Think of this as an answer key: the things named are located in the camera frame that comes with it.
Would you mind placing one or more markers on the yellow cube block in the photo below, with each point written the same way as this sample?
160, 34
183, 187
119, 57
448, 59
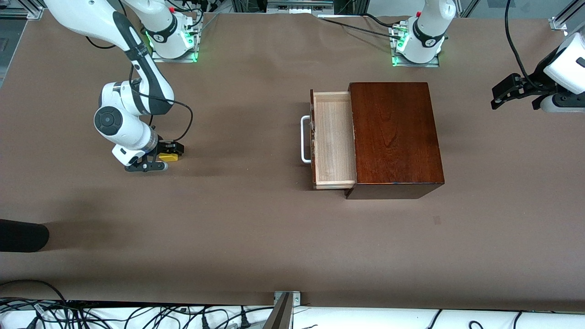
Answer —
169, 158

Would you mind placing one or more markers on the metal rack device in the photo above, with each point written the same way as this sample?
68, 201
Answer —
299, 5

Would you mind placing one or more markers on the grey metal pole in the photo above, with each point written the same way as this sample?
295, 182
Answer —
279, 315

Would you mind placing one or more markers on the brown table cover sheet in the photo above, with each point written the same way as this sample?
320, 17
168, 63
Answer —
228, 228

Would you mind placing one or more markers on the small metal bracket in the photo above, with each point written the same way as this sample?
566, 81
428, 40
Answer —
296, 297

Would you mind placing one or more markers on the black cylinder object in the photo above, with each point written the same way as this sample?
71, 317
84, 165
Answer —
23, 236

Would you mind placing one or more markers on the light wood drawer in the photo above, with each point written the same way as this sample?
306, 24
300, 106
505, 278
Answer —
333, 141

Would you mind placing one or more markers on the aluminium frame profile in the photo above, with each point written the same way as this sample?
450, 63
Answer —
563, 16

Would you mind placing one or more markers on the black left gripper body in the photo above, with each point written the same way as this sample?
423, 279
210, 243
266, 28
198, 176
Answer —
533, 87

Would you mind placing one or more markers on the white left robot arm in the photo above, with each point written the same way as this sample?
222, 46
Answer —
427, 32

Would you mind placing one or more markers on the dark brown wooden cabinet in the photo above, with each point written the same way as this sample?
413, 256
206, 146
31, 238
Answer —
395, 137

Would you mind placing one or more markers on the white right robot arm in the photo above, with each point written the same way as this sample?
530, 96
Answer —
132, 132

